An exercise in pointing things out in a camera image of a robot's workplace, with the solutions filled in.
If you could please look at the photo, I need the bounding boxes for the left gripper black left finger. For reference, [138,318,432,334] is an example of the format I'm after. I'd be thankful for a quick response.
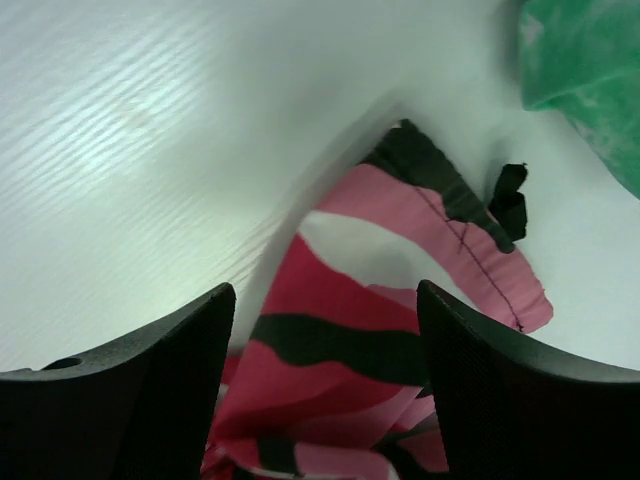
[1,283,236,479]

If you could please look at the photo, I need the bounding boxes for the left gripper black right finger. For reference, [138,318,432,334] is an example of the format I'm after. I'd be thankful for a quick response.
[417,281,639,479]

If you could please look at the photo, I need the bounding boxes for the green tie-dye garment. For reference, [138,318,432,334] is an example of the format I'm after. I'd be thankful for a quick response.
[518,1,639,195]

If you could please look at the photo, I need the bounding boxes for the pink camouflage trousers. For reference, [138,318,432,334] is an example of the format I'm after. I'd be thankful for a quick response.
[201,120,553,479]

